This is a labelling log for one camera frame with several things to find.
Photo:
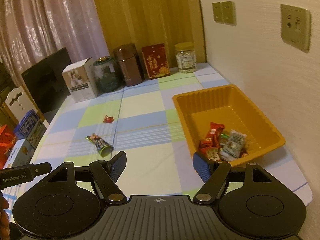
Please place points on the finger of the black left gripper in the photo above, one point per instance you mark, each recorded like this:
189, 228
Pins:
34, 170

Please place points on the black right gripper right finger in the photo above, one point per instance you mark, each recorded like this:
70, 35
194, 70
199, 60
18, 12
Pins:
214, 176

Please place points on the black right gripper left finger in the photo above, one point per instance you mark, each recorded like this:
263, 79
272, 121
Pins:
105, 175

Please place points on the green sausage snack packet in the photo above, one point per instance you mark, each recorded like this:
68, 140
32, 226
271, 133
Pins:
103, 147

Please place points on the dark silver snack packet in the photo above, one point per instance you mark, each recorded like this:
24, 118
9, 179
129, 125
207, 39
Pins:
233, 147

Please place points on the red candy packet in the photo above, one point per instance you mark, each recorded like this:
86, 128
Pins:
108, 119
205, 145

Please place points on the tall red snack packet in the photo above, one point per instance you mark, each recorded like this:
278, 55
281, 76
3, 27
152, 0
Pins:
214, 133

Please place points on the person's left hand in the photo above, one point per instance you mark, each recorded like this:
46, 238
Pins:
4, 221

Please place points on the light blue flat box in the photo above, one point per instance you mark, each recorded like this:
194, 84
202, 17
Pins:
21, 154

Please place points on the small tan snack packet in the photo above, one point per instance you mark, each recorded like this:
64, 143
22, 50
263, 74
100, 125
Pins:
213, 154

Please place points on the orange red box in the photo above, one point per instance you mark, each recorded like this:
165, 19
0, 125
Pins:
7, 141

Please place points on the blue milk carton box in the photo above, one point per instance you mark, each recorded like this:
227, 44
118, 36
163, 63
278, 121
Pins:
30, 128

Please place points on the checkered tablecloth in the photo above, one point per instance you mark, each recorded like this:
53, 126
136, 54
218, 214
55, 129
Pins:
146, 127

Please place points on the orange plastic tray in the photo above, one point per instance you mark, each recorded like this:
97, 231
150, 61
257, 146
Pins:
229, 106

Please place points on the white chair back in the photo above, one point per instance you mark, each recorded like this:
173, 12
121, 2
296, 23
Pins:
19, 103

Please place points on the green glass jar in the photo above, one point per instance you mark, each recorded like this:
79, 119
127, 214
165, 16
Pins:
106, 76

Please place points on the white product box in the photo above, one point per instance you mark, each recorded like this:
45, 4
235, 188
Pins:
80, 80

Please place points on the brown metal canister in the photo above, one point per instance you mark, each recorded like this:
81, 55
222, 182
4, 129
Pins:
128, 60

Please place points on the clear plastic nut jar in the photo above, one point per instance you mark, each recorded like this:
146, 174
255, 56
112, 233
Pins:
186, 57

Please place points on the red gift box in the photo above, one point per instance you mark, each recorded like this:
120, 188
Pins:
155, 61

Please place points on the pink curtain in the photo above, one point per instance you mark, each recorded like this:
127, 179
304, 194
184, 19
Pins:
31, 30

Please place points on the wall socket left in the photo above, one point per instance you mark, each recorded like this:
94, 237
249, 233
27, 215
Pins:
217, 12

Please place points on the wall socket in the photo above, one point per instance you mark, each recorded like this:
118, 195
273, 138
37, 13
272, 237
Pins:
228, 11
217, 12

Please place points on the wall socket right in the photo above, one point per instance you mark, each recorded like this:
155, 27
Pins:
228, 11

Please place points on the wall data outlet plate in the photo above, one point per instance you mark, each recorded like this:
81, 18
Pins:
296, 26

